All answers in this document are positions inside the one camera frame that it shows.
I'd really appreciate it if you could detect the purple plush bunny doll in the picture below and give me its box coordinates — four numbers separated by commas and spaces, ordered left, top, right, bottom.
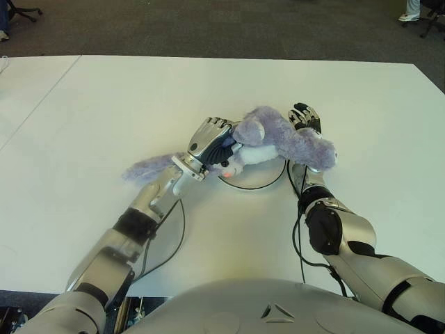
120, 106, 339, 184

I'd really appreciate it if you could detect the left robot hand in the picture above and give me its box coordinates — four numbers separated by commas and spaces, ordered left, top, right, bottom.
187, 117, 238, 168

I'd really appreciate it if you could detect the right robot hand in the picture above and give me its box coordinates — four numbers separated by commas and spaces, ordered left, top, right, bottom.
286, 102, 323, 135

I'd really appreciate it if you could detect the black office chair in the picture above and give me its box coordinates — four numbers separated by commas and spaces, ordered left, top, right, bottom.
419, 0, 445, 39
6, 0, 43, 24

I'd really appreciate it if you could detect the silver robot torso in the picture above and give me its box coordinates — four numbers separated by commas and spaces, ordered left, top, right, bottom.
121, 276, 428, 334

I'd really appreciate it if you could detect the white plate black rim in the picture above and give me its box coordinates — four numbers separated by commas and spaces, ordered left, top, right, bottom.
217, 158, 288, 192

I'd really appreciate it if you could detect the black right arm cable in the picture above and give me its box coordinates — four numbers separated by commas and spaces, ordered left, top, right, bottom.
286, 159, 359, 300

